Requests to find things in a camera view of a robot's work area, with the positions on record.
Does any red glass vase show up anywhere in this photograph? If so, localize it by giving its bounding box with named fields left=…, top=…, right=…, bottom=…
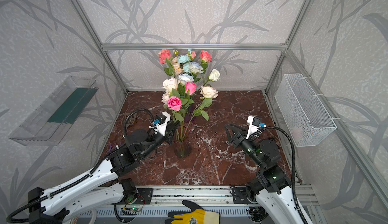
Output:
left=173, top=128, right=192, bottom=158

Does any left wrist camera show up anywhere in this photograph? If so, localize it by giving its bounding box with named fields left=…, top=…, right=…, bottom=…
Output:
left=149, top=111, right=171, bottom=137

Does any peach flower stem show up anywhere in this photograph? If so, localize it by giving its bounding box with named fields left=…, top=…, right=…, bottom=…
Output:
left=172, top=49, right=183, bottom=76

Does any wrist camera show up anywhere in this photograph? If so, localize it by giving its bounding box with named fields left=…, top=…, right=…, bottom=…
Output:
left=246, top=116, right=266, bottom=141
left=149, top=111, right=171, bottom=137

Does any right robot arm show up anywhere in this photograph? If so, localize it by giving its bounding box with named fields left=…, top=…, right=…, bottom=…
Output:
left=224, top=124, right=313, bottom=224

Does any light blue flower stem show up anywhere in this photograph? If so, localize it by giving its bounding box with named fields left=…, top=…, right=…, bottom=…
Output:
left=178, top=54, right=191, bottom=73

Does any white blue rose stem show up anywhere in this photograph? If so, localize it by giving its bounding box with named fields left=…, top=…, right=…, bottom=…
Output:
left=183, top=62, right=204, bottom=75
left=177, top=73, right=194, bottom=85

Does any pale pink flower stem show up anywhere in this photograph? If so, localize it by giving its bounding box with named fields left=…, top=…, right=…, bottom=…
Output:
left=161, top=91, right=170, bottom=104

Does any hot pink rose stem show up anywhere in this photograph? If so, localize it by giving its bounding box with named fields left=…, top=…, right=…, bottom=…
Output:
left=180, top=82, right=197, bottom=133

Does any coral pink rose stem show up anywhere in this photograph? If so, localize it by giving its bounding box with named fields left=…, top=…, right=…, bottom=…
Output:
left=194, top=50, right=212, bottom=85

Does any yellow black work glove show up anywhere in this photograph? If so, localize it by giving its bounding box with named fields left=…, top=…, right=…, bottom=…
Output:
left=165, top=200, right=221, bottom=224

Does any white wire basket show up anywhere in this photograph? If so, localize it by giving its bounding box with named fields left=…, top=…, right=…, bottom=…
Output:
left=275, top=74, right=337, bottom=147

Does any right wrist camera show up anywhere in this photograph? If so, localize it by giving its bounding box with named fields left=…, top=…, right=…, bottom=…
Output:
left=246, top=116, right=266, bottom=141

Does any cream peach rose stem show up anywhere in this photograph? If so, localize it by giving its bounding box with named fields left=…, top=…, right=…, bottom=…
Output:
left=163, top=78, right=180, bottom=97

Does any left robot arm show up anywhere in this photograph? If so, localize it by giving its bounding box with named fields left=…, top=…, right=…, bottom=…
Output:
left=6, top=108, right=179, bottom=224

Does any small magenta rose stem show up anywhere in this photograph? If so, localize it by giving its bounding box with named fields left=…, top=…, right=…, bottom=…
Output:
left=167, top=96, right=185, bottom=142

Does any purple glass vase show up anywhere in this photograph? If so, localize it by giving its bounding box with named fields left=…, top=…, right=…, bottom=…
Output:
left=185, top=104, right=196, bottom=123

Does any clear plastic wall tray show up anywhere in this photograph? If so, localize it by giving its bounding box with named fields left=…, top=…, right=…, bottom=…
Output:
left=9, top=76, right=99, bottom=146

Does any red pink rose stem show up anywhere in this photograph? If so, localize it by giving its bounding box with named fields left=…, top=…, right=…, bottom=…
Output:
left=158, top=49, right=175, bottom=77

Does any purple plastic hook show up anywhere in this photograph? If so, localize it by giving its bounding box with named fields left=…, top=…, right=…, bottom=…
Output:
left=106, top=143, right=117, bottom=153

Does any large pale pink rose stem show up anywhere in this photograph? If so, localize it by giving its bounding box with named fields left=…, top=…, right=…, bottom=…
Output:
left=191, top=86, right=218, bottom=123

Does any cream white rose stem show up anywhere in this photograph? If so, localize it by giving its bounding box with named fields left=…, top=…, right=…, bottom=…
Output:
left=202, top=69, right=220, bottom=87

